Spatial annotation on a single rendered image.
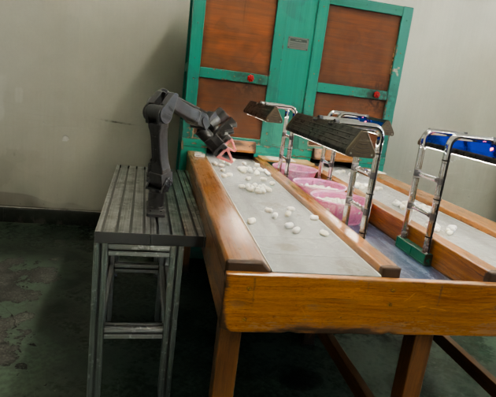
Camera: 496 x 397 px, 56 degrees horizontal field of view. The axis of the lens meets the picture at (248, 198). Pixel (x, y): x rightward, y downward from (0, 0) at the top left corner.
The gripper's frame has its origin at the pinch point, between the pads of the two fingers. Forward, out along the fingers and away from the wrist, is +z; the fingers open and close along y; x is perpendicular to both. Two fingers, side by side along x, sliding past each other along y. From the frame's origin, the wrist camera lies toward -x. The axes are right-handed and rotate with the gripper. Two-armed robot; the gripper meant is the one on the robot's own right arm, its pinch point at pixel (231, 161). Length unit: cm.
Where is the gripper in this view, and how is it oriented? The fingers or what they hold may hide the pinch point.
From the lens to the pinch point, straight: 205.7
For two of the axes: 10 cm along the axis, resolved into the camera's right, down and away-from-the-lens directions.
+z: 6.7, 6.7, 3.2
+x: -7.2, 6.9, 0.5
